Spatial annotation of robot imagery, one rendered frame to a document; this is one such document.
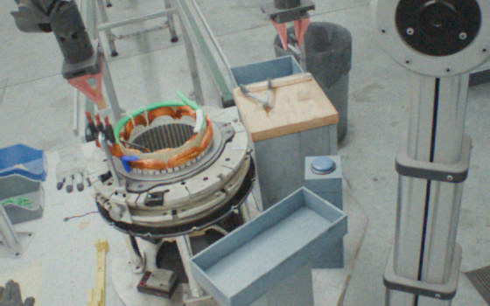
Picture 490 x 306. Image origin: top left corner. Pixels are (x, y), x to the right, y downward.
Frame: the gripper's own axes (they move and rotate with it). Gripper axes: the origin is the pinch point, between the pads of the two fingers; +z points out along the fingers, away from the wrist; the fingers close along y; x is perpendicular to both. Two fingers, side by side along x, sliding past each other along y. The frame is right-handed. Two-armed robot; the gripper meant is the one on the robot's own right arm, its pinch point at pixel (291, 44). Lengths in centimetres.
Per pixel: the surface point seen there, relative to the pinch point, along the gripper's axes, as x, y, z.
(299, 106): 5.8, 1.3, 12.1
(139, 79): -244, 48, 114
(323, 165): 25.0, 2.7, 14.4
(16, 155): -43, 79, 35
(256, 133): 11.7, 12.3, 12.4
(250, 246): 38.9, 20.4, 16.4
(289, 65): -18.7, -3.3, 14.2
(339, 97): -119, -51, 89
